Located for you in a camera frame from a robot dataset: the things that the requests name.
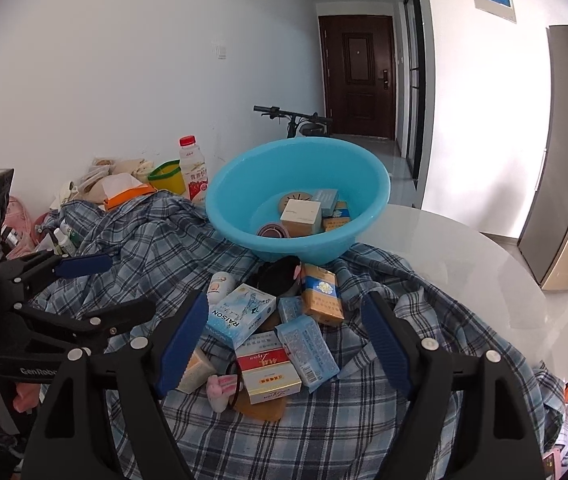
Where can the pink bag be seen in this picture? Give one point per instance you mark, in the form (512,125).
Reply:
(16,225)

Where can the person's left hand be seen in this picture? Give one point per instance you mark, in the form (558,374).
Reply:
(26,396)

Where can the black electric bike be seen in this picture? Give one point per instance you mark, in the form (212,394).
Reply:
(309,125)

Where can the blue plaid cloth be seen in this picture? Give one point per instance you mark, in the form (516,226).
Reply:
(154,250)

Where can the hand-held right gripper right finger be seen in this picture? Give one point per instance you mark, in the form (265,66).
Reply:
(386,345)

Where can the blue plastic basin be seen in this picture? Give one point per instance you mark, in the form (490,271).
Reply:
(244,195)

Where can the tan silicone drain cover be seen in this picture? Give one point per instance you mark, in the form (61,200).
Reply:
(298,197)

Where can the light blue white box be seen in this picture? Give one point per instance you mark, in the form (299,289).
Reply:
(241,312)

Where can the white square box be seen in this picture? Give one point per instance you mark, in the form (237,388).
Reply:
(301,216)

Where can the small white bottle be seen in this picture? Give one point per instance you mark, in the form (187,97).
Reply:
(64,244)

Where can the white light switch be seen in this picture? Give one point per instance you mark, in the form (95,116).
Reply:
(221,52)

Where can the beige canvas bag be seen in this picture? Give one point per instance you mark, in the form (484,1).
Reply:
(114,167)

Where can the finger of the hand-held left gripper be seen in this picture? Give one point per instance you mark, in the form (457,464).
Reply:
(84,265)
(114,317)

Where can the beige soap bar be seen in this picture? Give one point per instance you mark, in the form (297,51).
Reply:
(196,372)

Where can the white milk bottle red cap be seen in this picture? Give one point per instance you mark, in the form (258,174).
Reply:
(193,170)

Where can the light blue tissue packet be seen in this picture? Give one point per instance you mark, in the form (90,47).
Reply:
(309,350)

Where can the brown wooden board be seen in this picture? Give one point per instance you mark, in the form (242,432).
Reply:
(264,410)

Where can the orange box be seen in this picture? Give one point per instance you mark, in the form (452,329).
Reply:
(342,209)

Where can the dark brown wooden door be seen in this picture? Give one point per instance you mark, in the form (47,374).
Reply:
(358,75)

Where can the yellow container green rim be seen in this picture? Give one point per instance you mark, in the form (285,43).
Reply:
(166,177)

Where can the black round pouch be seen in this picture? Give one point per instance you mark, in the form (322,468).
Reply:
(276,277)

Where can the orange tissue pack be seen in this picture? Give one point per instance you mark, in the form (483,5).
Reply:
(124,192)

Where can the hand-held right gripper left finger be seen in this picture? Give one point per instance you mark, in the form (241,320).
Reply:
(184,340)

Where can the gold box blue flower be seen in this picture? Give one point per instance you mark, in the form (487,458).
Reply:
(323,295)

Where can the small blue packet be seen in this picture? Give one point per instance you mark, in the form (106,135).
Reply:
(290,309)

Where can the green and white tube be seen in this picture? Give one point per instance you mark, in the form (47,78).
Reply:
(73,232)

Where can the red and white box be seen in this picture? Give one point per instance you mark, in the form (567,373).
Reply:
(269,372)

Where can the black framed glass door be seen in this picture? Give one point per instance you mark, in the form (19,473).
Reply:
(416,75)

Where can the white cream jar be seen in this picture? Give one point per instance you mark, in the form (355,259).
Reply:
(221,287)

